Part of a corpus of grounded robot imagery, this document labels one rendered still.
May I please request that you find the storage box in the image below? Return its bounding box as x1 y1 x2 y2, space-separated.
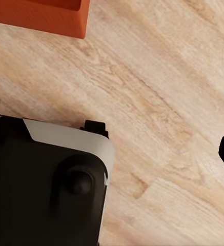
0 0 90 39

